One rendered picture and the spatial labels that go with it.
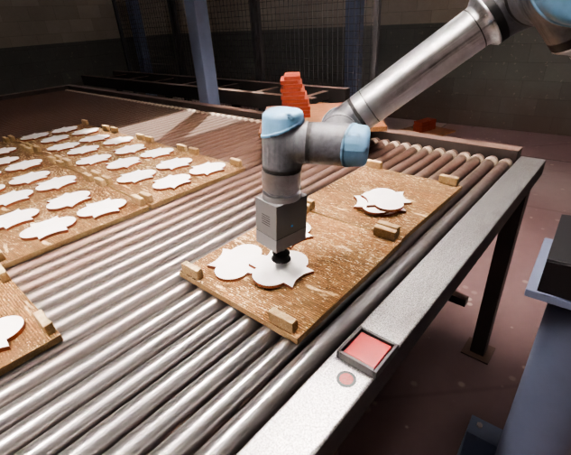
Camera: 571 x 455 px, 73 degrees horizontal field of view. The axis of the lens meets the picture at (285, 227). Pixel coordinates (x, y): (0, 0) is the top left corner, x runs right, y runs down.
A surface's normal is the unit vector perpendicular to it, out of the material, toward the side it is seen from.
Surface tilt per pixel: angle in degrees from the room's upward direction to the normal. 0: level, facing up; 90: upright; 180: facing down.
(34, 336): 0
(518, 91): 90
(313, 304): 0
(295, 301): 0
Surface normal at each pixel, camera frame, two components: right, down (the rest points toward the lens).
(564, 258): -0.12, -0.89
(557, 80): -0.62, 0.41
